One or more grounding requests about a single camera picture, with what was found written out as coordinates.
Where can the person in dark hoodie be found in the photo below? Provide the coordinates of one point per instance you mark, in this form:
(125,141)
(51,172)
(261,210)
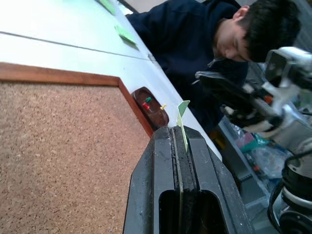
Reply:
(185,48)

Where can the green sticky note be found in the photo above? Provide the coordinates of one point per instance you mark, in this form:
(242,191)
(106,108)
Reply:
(182,108)
(107,5)
(126,35)

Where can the cork board with wooden frame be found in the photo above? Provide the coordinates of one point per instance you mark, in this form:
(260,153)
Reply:
(63,151)

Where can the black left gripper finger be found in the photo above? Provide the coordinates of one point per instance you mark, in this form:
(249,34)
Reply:
(151,175)

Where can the brown oval wooden tray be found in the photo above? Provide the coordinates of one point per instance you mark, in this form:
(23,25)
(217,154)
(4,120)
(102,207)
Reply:
(156,117)

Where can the red pushpin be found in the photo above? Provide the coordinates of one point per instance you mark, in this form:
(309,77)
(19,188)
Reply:
(145,106)

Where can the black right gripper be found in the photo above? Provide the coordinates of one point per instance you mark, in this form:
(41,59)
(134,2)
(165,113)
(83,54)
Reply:
(262,102)

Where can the yellow pushpin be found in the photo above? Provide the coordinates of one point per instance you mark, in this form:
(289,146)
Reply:
(163,106)

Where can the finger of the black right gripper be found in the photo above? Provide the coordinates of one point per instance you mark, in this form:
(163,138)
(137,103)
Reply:
(209,175)

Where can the clear plastic bags pile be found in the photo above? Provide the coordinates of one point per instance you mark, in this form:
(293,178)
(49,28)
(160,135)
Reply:
(265,158)

